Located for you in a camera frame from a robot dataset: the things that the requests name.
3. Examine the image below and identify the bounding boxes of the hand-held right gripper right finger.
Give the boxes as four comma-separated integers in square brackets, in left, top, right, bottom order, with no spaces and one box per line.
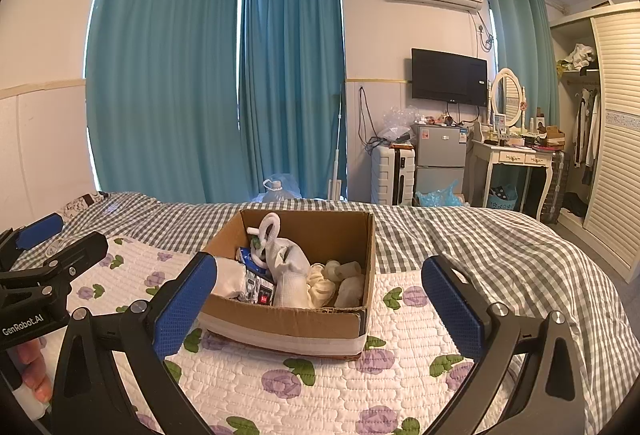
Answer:
[421,255,588,435]

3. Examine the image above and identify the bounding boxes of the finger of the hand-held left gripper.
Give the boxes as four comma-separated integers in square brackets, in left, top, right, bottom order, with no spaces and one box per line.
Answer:
[0,212,66,268]
[0,231,109,297]

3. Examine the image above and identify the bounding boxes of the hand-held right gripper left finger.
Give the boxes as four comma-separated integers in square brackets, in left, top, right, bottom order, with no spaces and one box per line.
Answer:
[50,251,219,435]

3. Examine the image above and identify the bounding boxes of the white cloth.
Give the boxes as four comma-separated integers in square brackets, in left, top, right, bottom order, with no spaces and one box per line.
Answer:
[212,257,251,301]

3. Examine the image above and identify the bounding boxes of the small white fabric roll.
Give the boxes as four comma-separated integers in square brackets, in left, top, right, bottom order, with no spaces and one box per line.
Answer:
[334,276,366,308]
[325,260,362,282]

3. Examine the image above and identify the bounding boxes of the brown cardboard box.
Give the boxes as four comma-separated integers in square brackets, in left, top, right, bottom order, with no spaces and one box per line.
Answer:
[199,209,377,359]

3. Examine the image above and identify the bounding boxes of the white sock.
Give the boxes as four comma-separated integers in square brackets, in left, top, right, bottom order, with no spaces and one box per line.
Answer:
[265,237,312,308]

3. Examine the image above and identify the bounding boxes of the cream scrunchie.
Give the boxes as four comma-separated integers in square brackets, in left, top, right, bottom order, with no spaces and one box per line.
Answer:
[306,263,341,309]

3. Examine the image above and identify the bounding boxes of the person's left hand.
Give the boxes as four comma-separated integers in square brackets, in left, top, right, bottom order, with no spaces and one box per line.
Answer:
[7,337,53,404]

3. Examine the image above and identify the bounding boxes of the patterned pillow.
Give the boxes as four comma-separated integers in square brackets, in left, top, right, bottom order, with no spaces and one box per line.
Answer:
[60,192,108,219]

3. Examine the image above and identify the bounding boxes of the grey checked blanket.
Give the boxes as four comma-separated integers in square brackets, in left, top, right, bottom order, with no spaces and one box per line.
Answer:
[10,192,631,416]

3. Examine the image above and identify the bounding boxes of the blue plastic bag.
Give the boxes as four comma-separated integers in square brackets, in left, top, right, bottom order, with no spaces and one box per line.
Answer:
[415,180,466,207]

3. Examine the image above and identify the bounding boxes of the blue basket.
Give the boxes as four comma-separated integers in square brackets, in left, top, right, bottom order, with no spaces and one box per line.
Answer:
[487,185,518,211]

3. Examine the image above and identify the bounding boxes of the floral quilted mat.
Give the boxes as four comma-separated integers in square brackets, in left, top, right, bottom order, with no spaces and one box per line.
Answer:
[30,235,521,435]

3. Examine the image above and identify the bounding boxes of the large water bottle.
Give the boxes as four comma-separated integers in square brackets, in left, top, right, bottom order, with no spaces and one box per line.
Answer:
[262,174,301,203]

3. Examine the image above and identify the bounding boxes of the white suitcase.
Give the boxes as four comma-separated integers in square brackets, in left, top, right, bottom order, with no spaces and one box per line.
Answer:
[371,144,417,207]

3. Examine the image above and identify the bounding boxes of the silver suitcase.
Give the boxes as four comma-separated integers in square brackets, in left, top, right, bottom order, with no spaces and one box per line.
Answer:
[540,150,571,224]

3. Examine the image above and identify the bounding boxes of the grey small fridge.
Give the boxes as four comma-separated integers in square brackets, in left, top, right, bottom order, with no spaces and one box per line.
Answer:
[411,122,468,206]

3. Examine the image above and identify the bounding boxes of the white dressing table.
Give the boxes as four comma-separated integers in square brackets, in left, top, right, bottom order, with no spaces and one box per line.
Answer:
[470,138,556,222]

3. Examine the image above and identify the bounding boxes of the clear plastic bag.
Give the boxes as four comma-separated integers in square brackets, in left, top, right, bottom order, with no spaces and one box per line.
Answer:
[377,105,416,144]

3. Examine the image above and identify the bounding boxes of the white mop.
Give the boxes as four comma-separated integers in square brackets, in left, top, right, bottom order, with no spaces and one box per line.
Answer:
[327,82,347,201]

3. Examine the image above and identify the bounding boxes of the wide teal curtain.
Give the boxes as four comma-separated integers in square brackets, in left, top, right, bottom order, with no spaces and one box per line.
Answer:
[85,0,241,205]

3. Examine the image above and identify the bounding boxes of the hanging clothes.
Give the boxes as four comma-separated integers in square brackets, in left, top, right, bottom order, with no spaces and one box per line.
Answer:
[572,88,601,186]

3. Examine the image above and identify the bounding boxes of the oval white vanity mirror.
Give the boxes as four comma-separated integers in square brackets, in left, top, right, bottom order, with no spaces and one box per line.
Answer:
[490,68,527,128]

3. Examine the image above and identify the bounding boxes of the white slatted wardrobe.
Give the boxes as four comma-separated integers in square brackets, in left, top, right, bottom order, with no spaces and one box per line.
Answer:
[550,1,640,283]

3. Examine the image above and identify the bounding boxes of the narrow teal curtain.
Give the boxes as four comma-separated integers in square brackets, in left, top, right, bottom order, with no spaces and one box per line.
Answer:
[239,0,347,202]

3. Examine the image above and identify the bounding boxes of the light teal curtain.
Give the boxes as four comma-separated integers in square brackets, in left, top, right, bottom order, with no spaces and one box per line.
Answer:
[484,0,561,121]

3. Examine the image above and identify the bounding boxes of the clothes pile on shelf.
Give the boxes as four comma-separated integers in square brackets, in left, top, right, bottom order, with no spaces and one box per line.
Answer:
[557,44,598,76]

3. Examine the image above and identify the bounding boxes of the hanging black cables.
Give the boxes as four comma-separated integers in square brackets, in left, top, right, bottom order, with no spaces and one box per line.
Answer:
[357,85,382,151]

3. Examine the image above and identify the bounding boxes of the black wall television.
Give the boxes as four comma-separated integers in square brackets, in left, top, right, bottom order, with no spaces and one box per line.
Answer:
[411,48,488,107]

